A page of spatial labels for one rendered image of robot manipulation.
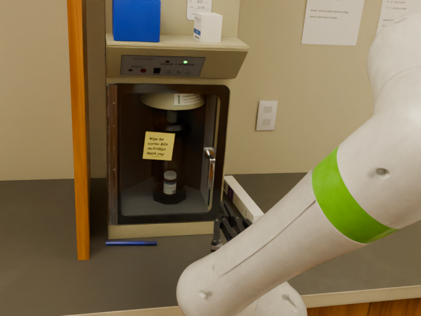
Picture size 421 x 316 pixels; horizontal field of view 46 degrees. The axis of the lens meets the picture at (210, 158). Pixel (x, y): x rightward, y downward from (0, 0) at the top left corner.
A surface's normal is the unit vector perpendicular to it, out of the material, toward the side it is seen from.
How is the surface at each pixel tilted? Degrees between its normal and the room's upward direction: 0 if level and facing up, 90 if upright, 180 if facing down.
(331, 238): 109
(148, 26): 90
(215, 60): 135
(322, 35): 90
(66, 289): 0
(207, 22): 90
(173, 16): 90
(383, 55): 62
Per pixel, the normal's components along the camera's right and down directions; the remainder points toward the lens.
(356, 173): -0.80, 0.00
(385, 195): -0.49, 0.47
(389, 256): 0.07, -0.92
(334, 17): 0.21, 0.40
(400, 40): -0.60, -0.62
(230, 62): 0.10, 0.93
